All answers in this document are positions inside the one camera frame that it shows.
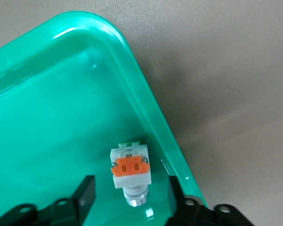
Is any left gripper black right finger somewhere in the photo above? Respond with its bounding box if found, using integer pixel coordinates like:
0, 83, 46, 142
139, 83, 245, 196
168, 175, 253, 226

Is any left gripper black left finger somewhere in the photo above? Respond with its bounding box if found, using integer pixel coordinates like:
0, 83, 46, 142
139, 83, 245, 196
0, 175, 96, 226

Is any orange white push button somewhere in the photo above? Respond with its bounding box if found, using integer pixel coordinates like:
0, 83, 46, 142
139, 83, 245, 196
110, 140, 153, 208

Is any green plastic tray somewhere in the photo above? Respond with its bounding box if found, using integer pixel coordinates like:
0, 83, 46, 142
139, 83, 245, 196
0, 10, 209, 226

